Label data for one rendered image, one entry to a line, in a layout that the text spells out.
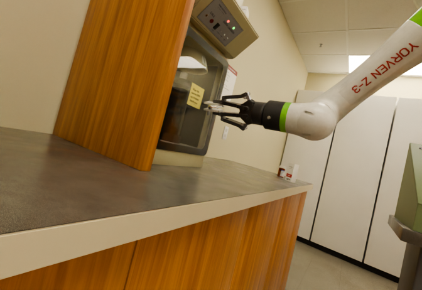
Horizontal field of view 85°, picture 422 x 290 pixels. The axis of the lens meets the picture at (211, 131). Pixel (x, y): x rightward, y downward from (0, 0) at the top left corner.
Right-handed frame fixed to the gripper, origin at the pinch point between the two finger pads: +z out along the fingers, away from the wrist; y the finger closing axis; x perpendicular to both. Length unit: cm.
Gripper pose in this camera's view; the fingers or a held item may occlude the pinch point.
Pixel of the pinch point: (213, 107)
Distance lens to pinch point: 84.4
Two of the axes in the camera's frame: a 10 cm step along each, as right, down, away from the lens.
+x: -5.6, 1.9, -8.0
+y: 0.5, -9.7, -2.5
